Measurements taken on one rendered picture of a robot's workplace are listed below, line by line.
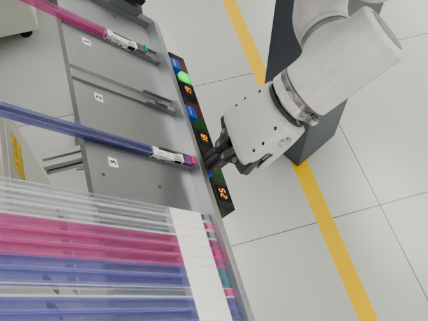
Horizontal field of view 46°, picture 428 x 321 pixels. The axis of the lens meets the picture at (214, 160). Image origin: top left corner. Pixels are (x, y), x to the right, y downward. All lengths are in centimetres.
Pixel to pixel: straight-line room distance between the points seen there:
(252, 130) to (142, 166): 16
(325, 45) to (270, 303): 92
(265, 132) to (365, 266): 89
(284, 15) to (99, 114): 66
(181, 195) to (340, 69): 28
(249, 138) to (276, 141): 4
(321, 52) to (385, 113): 115
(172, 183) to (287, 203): 87
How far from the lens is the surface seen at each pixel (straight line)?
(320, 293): 148
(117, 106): 75
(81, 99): 71
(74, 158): 130
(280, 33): 130
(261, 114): 72
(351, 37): 66
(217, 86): 179
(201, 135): 88
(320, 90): 68
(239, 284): 69
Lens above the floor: 140
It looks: 60 degrees down
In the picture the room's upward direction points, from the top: straight up
